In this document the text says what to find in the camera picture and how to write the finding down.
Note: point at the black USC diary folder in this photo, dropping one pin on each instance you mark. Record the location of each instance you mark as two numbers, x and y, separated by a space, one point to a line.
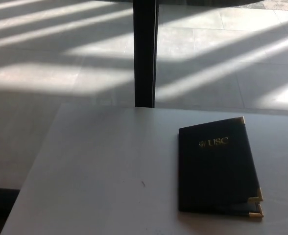
215 176

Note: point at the black vertical post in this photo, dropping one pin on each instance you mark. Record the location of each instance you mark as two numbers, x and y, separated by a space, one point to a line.
145 54

